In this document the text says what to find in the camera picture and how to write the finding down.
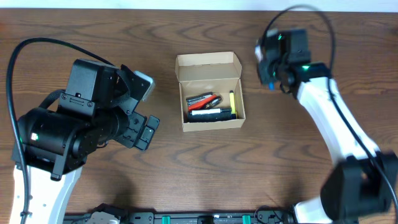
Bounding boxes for white marker blue cap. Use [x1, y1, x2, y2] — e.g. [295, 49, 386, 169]
[254, 44, 275, 90]

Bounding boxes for yellow highlighter pen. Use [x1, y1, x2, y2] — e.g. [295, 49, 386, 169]
[229, 90, 237, 119]

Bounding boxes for white marker black cap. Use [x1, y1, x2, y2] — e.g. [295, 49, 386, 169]
[189, 108, 232, 116]

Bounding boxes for brown cardboard box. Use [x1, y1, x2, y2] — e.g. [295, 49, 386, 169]
[175, 52, 246, 132]

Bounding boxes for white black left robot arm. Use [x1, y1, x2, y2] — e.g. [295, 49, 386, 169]
[10, 59, 159, 223]

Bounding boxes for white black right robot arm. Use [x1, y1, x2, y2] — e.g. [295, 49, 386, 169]
[255, 29, 397, 223]

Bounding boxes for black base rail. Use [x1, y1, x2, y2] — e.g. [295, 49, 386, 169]
[63, 203, 298, 224]

